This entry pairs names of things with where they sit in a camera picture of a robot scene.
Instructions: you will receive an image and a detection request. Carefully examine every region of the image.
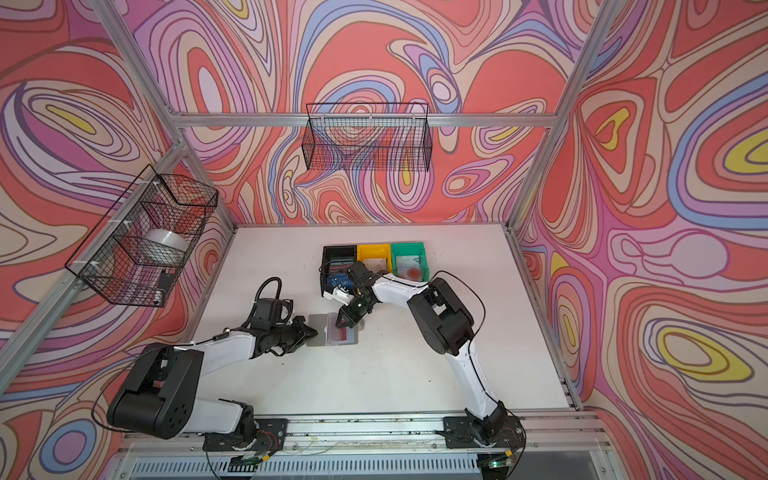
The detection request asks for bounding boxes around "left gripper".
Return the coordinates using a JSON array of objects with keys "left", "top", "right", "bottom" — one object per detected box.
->
[{"left": 268, "top": 316, "right": 319, "bottom": 353}]

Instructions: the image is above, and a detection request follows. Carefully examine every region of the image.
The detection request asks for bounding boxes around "grey card holder wallet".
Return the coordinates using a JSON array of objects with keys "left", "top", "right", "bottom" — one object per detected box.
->
[{"left": 306, "top": 312, "right": 358, "bottom": 347}]

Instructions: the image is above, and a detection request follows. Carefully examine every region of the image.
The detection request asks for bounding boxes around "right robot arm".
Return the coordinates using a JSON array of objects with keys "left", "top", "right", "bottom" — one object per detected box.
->
[{"left": 323, "top": 261, "right": 508, "bottom": 444}]

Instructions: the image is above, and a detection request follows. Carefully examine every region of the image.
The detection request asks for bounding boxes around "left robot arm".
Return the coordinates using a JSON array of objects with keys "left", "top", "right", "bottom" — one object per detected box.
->
[{"left": 107, "top": 299, "right": 318, "bottom": 449}]

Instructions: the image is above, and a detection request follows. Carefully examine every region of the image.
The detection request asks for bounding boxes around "blue card in bin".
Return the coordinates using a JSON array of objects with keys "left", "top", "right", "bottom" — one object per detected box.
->
[{"left": 326, "top": 274, "right": 354, "bottom": 290}]

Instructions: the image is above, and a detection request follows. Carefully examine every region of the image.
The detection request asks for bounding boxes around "black plastic bin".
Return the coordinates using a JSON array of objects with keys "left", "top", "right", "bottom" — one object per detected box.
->
[{"left": 319, "top": 244, "right": 357, "bottom": 296}]

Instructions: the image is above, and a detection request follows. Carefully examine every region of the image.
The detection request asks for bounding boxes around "yellow plastic bin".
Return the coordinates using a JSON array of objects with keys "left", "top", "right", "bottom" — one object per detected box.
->
[{"left": 357, "top": 243, "right": 393, "bottom": 274}]

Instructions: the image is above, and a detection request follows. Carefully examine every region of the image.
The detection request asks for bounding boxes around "green plastic bin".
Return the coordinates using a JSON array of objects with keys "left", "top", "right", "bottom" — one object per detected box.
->
[{"left": 390, "top": 242, "right": 430, "bottom": 282}]

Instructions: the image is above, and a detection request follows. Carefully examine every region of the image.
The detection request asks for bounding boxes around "white tape roll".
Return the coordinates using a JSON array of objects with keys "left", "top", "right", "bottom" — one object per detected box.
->
[{"left": 144, "top": 229, "right": 189, "bottom": 252}]

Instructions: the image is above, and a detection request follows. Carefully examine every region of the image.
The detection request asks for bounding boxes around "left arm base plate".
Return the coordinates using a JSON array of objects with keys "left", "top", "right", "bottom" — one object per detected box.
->
[{"left": 203, "top": 418, "right": 289, "bottom": 454}]

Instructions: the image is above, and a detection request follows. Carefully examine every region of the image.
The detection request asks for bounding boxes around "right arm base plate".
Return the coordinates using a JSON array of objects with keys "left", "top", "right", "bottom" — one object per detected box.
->
[{"left": 437, "top": 415, "right": 527, "bottom": 450}]

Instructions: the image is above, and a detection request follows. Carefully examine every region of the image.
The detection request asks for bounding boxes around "left wire basket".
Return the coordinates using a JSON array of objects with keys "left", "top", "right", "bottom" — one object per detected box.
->
[{"left": 65, "top": 166, "right": 219, "bottom": 308}]

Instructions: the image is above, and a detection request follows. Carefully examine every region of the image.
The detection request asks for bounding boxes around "wire basket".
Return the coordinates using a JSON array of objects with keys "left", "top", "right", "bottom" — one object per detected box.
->
[
  {"left": 301, "top": 101, "right": 433, "bottom": 173},
  {"left": 65, "top": 166, "right": 219, "bottom": 308}
]

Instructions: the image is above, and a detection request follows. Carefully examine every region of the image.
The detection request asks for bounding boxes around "back wire basket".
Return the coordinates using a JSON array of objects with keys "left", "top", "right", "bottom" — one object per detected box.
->
[{"left": 301, "top": 101, "right": 433, "bottom": 173}]

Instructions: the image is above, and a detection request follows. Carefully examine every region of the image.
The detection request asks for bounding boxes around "aluminium front rail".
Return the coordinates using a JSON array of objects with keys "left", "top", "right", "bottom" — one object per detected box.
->
[{"left": 119, "top": 410, "right": 613, "bottom": 463}]

